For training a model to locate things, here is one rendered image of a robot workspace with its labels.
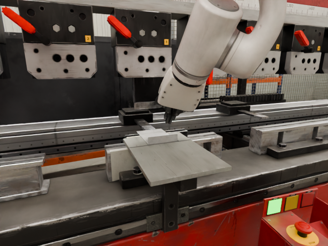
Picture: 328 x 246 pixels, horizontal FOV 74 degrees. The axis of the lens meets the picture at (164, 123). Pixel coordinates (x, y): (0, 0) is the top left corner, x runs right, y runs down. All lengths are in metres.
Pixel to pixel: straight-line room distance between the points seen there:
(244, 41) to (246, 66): 0.04
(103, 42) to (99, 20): 3.73
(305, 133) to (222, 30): 0.76
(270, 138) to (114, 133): 0.61
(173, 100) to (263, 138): 0.47
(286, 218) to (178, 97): 0.47
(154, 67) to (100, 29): 4.26
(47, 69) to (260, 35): 0.45
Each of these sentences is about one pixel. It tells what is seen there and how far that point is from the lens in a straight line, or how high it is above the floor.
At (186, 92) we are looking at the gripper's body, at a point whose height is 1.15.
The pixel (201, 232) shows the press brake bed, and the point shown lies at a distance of 0.74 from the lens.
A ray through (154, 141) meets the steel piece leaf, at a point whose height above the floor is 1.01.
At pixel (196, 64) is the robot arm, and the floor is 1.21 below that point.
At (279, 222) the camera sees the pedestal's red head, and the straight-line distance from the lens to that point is 0.75.
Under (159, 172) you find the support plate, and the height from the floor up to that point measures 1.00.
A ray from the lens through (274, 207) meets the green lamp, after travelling 0.75.
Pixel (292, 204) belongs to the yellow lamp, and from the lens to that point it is 0.79.
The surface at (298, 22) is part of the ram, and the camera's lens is 0.93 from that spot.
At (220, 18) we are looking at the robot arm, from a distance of 0.39.
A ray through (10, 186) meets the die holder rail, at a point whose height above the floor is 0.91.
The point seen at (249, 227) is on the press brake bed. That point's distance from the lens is 0.86.
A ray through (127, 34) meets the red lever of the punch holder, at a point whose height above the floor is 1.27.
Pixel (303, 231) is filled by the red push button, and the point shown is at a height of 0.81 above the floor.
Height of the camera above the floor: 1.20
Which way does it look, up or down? 15 degrees down
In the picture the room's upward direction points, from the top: straight up
